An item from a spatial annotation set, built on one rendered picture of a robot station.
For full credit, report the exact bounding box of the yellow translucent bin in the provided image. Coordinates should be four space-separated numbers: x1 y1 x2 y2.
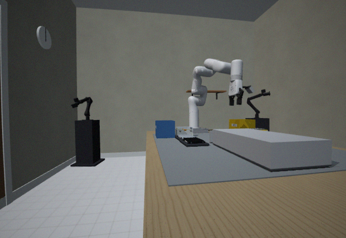
229 119 256 129

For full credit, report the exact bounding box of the blue bin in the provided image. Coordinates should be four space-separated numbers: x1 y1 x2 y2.
155 120 175 138

